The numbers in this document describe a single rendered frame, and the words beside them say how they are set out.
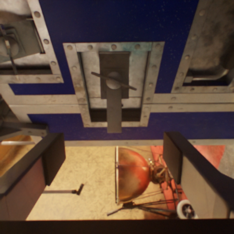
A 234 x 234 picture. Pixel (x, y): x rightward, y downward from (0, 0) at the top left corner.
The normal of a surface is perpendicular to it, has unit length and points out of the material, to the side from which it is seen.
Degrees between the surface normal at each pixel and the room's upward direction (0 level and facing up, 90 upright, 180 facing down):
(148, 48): 90
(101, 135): 90
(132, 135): 90
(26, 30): 121
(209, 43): 90
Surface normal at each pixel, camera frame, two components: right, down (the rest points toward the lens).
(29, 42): 0.51, 0.65
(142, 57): 0.00, 0.76
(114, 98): 0.00, 0.26
